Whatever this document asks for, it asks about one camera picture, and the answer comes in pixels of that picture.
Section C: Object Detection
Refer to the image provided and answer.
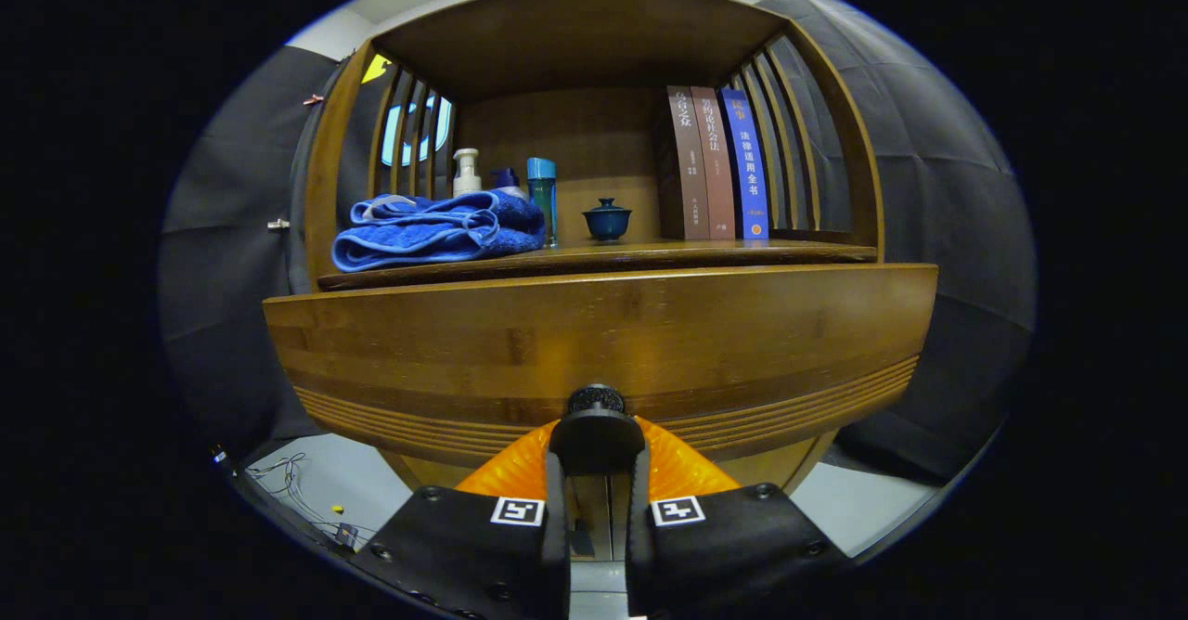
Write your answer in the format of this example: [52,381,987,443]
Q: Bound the black drawer knob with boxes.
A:
[548,383,647,474]

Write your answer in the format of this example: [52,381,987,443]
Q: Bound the blue book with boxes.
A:
[719,89,771,241]

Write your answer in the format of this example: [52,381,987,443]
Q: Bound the reddish brown book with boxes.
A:
[691,87,738,241]

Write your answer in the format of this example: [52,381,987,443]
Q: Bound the white pump bottle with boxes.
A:
[452,148,483,200]

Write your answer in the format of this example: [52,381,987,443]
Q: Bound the folded blue towel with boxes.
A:
[331,189,547,273]

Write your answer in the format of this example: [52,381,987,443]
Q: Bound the dark blue lidded teacup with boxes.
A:
[582,198,634,242]

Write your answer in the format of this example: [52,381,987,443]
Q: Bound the brown wooden countertop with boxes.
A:
[317,239,879,291]

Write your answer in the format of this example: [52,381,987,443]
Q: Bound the clear teal bottle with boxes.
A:
[526,157,559,250]

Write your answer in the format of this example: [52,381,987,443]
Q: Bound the brown wooden cabinet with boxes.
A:
[302,0,887,565]

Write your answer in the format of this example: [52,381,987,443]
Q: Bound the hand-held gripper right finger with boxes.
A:
[626,416,850,620]

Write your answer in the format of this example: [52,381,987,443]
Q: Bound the thin floor cables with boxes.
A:
[243,453,377,551]

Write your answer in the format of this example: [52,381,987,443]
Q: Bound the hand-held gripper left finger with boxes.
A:
[357,416,569,620]

